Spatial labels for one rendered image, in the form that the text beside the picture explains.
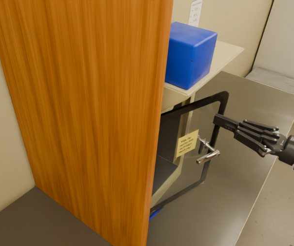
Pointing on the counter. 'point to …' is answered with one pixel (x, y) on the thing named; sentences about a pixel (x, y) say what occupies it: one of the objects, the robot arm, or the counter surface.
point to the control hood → (169, 100)
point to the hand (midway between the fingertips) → (225, 122)
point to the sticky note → (186, 143)
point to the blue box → (188, 54)
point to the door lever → (208, 154)
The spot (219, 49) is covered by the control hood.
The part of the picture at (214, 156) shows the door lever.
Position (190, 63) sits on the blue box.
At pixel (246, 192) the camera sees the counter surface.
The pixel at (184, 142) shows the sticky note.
